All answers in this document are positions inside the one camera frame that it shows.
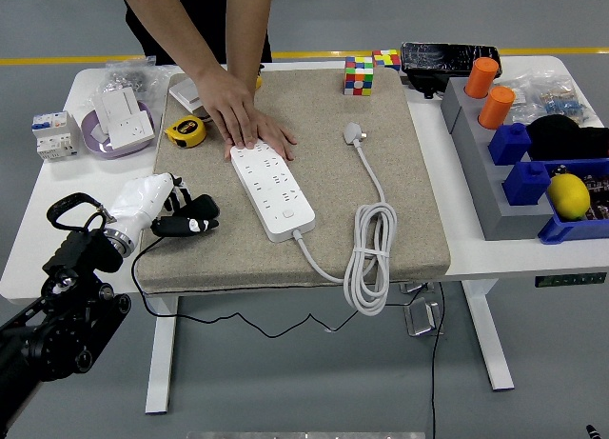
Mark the black-white robot right hand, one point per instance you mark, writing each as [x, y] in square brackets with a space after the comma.
[592, 432]

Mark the person's right hand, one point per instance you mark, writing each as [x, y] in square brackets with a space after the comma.
[228, 105]

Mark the person's left hand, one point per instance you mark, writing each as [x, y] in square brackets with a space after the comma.
[278, 134]

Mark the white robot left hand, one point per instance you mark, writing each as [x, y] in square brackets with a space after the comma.
[143, 198]

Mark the white power strip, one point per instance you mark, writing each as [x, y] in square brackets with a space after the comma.
[276, 191]

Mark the black plug adapter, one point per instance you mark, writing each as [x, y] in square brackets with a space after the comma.
[204, 205]

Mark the person's left forearm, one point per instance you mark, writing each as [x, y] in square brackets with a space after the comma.
[247, 29]

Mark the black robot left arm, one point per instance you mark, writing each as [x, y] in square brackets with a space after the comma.
[62, 325]

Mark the dark circuit board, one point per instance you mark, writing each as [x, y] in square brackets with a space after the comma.
[598, 186]

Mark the yellow black tool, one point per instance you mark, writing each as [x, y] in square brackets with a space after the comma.
[259, 83]

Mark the yellow tape measure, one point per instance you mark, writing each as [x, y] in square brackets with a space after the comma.
[188, 130]

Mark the purple bowl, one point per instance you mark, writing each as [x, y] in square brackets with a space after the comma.
[92, 141]

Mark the grey-brown mat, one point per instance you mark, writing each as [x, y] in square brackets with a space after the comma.
[323, 196]

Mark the person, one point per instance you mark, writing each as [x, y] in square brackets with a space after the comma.
[209, 29]

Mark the large Rubik's cube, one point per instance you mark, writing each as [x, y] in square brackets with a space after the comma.
[358, 79]

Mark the clear bag of screws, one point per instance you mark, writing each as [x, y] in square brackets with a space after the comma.
[123, 74]

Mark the white circuit breaker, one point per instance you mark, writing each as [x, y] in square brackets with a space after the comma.
[50, 134]

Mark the small Rubik's cube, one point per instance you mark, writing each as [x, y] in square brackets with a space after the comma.
[387, 58]

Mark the white table leg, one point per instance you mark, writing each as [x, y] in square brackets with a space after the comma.
[162, 353]
[487, 334]

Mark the black table control panel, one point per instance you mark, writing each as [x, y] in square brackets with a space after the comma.
[568, 280]

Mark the black film-wrapped device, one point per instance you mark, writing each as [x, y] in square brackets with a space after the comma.
[438, 58]

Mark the blue plastic bin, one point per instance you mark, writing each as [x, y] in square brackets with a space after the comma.
[566, 229]

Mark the grey stepped peg holder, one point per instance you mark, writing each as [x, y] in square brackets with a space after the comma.
[480, 172]

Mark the orange cylinder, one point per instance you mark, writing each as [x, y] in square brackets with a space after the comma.
[496, 108]
[481, 77]

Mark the blue block with knob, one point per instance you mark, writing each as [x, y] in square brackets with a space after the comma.
[509, 146]
[525, 184]

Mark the yellow lemon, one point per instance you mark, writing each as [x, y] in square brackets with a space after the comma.
[568, 196]

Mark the clear bag of small parts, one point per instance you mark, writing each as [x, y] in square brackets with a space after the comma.
[556, 98]

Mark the black cloth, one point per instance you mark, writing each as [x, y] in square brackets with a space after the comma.
[561, 136]

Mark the white flat switch panel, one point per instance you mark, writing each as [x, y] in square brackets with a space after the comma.
[183, 93]

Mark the white wall socket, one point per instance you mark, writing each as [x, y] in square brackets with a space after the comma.
[131, 130]

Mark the white switch plate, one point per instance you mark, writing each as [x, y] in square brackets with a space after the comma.
[114, 105]

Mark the small metal bracket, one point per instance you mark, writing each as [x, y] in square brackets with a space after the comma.
[416, 286]

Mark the large metal bracket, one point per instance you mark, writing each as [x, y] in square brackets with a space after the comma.
[421, 317]

